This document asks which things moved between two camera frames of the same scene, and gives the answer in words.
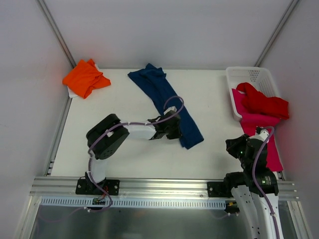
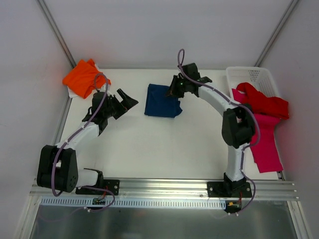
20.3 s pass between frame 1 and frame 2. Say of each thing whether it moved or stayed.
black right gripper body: moved
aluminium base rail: stayed
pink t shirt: stayed
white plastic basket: stayed
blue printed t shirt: moved
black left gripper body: moved
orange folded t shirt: stayed
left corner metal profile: stayed
